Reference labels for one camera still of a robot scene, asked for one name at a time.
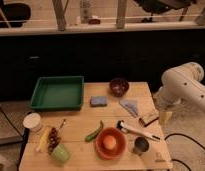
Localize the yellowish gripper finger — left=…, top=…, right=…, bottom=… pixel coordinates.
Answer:
left=159, top=110, right=172, bottom=125

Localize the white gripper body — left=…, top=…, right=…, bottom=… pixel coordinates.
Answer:
left=154, top=87, right=180, bottom=110

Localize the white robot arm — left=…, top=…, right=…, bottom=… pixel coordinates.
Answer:
left=154, top=62, right=205, bottom=125

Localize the blue sponge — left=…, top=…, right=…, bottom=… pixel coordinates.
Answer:
left=90, top=96, right=107, bottom=107

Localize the small wooden block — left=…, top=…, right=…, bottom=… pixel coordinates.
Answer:
left=139, top=110, right=159, bottom=127

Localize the grey blue cloth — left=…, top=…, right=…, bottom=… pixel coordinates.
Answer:
left=119, top=100, right=138, bottom=118

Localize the metal cup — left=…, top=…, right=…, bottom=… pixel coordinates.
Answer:
left=133, top=137, right=149, bottom=155

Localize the dark red bowl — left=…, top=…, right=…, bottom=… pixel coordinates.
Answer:
left=109, top=78, right=129, bottom=97

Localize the orange bowl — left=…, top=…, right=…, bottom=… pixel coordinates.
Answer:
left=94, top=127, right=126, bottom=160

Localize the orange fruit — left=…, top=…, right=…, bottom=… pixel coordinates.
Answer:
left=103, top=135, right=117, bottom=150

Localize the green cucumber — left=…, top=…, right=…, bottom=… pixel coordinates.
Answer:
left=84, top=121, right=104, bottom=142

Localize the black office chair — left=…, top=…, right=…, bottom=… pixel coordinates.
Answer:
left=133, top=0, right=198, bottom=23

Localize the dark red dish on ledge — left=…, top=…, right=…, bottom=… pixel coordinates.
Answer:
left=88, top=19, right=101, bottom=25

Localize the light green cup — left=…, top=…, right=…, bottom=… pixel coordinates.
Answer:
left=51, top=144, right=70, bottom=164

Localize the brown grape bunch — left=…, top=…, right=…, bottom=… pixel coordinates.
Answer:
left=48, top=127, right=61, bottom=154

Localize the green plastic tray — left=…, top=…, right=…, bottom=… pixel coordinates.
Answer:
left=29, top=76, right=84, bottom=111

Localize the white round container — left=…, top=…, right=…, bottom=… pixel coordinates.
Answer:
left=23, top=113, right=43, bottom=132

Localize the black cable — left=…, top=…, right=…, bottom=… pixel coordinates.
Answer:
left=164, top=132, right=205, bottom=171

